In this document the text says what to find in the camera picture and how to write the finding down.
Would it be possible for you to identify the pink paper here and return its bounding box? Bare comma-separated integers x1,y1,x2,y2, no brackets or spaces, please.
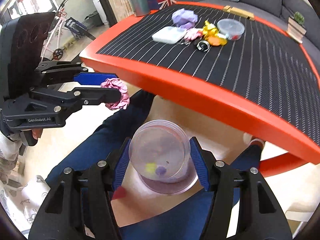
100,77,130,111

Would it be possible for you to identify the purple paper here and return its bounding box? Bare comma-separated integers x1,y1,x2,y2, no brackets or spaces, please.
171,8,198,30

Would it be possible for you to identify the yellow rubber toy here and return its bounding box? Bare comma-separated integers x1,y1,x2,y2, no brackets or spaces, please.
202,20,219,40

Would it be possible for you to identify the pink trash bin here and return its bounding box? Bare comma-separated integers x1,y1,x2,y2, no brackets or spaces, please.
139,158,198,194

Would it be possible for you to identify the pink octopus keychain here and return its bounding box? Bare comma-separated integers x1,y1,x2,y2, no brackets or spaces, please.
183,28,203,45

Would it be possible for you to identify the person left hand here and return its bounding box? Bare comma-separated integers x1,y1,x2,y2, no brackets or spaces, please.
32,128,43,140

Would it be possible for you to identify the potted cactus striped pot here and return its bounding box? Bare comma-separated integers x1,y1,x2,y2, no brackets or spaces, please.
286,11,306,44

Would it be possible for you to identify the light blue divided tray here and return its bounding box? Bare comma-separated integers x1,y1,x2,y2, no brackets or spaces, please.
151,26,187,44

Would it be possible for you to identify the orange rubber toy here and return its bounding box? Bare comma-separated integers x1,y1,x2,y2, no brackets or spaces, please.
206,36,227,47

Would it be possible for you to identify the wooden phone stand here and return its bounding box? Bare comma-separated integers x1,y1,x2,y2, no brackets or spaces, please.
222,5,255,21

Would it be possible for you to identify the black retractable key reel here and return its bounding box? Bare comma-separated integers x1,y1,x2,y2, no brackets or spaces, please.
194,39,210,52

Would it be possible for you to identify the pink kick scooter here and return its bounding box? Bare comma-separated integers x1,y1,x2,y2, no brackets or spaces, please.
39,0,70,61

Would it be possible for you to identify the dark grey sofa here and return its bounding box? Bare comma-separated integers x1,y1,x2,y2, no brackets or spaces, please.
179,0,319,61

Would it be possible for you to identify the black striped table mat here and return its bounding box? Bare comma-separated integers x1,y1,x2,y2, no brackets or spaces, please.
99,4,319,142

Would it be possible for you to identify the black camera box left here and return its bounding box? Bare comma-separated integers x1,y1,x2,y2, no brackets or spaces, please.
1,12,55,103

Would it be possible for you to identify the clear round lid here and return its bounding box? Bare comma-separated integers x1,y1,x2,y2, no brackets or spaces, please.
129,120,190,181

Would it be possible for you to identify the clear round container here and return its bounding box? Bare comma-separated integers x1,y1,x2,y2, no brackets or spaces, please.
217,18,245,41

